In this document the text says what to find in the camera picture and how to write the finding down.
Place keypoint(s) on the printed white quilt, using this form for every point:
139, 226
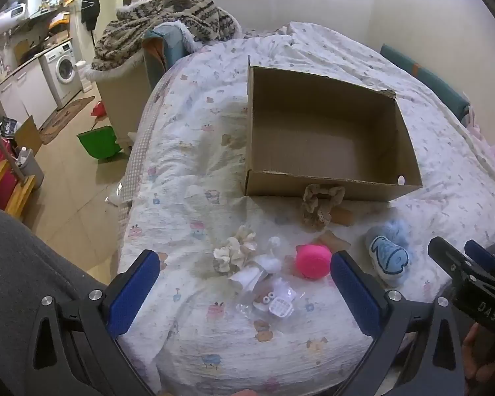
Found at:
198, 173

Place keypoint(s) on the brown cardboard box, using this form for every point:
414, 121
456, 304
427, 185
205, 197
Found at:
321, 132

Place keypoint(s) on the floor cardboard box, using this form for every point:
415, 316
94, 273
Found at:
29, 134

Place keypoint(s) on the white plastic packet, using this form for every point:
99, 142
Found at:
255, 270

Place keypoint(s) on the pink soft toy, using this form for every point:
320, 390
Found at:
313, 262

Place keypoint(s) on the patterned knit blanket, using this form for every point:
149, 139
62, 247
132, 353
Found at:
169, 20

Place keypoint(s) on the grey bin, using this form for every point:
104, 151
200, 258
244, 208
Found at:
31, 171

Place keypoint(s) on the clear plastic bag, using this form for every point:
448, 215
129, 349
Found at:
272, 301

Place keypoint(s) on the light blue fluffy socks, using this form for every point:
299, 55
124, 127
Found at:
390, 255

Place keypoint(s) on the teal pillow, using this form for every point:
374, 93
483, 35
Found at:
429, 78

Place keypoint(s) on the brown lace scrunchie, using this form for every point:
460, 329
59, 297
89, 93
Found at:
313, 210

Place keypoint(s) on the red bag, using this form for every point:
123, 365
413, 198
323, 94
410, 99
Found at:
99, 109

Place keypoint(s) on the beige armchair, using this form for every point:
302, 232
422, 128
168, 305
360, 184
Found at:
123, 99

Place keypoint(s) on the yellow wooden rack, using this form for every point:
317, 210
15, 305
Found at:
22, 192

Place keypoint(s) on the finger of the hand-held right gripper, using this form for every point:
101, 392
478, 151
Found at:
449, 255
480, 255

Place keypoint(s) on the black hanging garment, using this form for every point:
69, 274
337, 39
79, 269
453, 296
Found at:
90, 10

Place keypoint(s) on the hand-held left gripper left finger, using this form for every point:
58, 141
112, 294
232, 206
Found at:
132, 293

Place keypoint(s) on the brown floor rug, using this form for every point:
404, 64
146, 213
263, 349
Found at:
66, 117

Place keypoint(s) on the person's right hand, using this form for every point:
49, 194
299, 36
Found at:
474, 350

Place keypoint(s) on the brown cardboard piece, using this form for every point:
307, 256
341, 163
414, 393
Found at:
334, 241
343, 216

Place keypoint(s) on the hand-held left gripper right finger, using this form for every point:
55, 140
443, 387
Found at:
354, 293

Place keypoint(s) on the teal cloth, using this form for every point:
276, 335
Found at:
169, 47

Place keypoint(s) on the cream scrunchie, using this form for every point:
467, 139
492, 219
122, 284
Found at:
231, 251

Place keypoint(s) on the white cabinet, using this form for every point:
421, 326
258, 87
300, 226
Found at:
29, 90

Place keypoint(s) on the white washing machine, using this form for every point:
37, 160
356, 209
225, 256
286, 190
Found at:
64, 68

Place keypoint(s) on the green dustpan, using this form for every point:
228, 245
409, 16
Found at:
99, 142

